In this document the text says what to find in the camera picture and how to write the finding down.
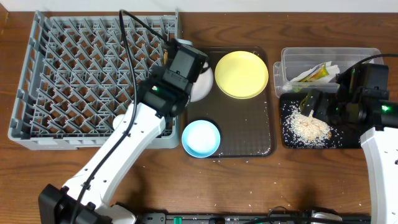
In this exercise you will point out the clear plastic bin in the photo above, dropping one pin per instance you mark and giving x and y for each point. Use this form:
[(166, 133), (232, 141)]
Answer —
[(296, 60)]

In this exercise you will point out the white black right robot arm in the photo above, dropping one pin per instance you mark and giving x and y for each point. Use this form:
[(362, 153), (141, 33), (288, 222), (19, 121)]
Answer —
[(362, 101)]

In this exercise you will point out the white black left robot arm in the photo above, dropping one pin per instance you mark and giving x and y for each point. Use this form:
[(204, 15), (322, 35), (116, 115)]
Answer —
[(85, 198)]

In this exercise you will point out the grey plastic dish rack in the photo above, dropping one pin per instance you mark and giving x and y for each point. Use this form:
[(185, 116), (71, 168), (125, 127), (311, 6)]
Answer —
[(78, 75)]

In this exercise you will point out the black waste tray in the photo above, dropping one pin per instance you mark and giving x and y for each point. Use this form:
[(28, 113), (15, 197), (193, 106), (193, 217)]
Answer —
[(350, 138)]

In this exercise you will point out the spilled rice pile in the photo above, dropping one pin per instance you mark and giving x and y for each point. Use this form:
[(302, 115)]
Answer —
[(299, 131)]

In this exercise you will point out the yellow plate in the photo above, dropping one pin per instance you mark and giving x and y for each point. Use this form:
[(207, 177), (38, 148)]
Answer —
[(241, 75)]

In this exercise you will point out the green orange snack wrapper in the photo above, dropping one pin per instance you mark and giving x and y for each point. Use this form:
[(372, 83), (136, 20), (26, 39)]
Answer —
[(316, 73)]

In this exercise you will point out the black rail at table edge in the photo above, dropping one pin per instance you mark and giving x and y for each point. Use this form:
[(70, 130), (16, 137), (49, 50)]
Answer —
[(163, 217)]

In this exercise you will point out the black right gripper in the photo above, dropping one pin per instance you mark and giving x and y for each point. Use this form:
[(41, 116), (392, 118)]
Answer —
[(325, 99)]

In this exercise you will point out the white napkin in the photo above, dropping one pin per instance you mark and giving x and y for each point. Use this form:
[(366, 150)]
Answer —
[(332, 69)]

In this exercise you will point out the light blue bowl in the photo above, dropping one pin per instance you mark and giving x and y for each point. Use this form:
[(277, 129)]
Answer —
[(201, 139)]

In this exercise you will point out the dark brown serving tray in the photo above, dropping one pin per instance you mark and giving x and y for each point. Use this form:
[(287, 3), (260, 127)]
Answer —
[(246, 126)]

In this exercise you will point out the white pink bowl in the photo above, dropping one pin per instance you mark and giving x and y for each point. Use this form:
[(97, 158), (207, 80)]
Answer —
[(203, 84)]

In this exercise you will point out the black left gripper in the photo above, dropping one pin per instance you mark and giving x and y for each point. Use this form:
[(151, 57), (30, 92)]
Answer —
[(189, 87)]

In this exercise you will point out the wooden chopstick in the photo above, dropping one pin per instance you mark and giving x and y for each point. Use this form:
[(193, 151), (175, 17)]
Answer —
[(166, 55)]

